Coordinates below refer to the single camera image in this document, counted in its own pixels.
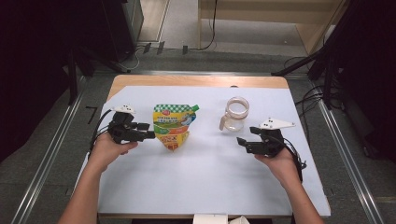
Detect person's left hand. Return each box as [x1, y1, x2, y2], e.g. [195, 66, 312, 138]
[88, 133, 139, 174]

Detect black cabinet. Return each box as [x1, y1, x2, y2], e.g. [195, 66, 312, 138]
[102, 0, 145, 63]

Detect black floor cables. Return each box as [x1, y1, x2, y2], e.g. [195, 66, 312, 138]
[283, 55, 332, 139]

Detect hanging black cable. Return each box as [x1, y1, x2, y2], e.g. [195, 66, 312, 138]
[199, 0, 219, 51]

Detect white box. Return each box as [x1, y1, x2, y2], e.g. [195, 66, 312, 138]
[192, 213, 229, 224]

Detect light wooden cabinet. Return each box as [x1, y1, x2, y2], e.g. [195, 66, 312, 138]
[197, 0, 347, 56]

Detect person's right hand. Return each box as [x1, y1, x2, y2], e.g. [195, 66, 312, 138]
[254, 147, 302, 189]

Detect white paper table sheet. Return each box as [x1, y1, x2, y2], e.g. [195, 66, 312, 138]
[73, 85, 332, 217]

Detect yellow green spout pouch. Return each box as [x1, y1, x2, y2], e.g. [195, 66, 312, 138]
[152, 104, 201, 152]

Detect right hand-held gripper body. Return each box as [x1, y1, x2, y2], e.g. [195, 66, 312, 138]
[246, 118, 296, 158]

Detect white floor cable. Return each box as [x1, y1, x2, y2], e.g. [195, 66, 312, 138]
[120, 45, 148, 71]

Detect black metal stand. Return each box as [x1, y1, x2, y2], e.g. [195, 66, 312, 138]
[65, 46, 125, 105]
[271, 0, 347, 110]

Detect dark curtain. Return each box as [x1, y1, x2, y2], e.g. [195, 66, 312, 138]
[337, 0, 396, 164]
[0, 0, 74, 163]

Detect white paper object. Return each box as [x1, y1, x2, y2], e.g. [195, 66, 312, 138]
[228, 215, 250, 224]

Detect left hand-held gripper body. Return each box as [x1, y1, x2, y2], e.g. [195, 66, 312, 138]
[106, 105, 140, 145]

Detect metal floor rail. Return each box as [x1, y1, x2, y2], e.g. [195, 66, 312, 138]
[311, 92, 386, 224]
[10, 90, 86, 224]

